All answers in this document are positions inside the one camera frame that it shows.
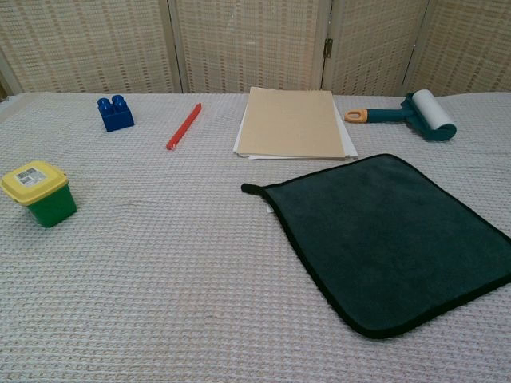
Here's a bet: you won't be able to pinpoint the dark green microfiber cloth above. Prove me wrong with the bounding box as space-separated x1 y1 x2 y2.
240 153 511 341

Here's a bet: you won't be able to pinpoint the tan kraft paper folder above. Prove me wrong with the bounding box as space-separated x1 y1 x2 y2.
233 86 347 162

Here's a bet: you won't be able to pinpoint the red pen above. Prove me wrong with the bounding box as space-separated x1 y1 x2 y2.
165 102 203 152

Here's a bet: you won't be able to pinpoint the white paper sheets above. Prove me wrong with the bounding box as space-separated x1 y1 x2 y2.
232 95 359 161

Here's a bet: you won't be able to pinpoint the white waffle weave tablecloth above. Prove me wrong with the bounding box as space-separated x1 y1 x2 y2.
0 91 511 383

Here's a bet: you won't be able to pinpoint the woven bamboo folding screen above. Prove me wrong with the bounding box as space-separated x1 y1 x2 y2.
0 0 511 97

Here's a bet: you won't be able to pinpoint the blue toy building block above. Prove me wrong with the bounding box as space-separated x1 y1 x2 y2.
97 94 136 133

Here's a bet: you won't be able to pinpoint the green tub with yellow lid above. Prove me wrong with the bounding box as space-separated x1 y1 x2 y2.
0 160 77 229

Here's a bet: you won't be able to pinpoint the teal lint roller orange handle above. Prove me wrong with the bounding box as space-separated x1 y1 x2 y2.
344 89 458 142

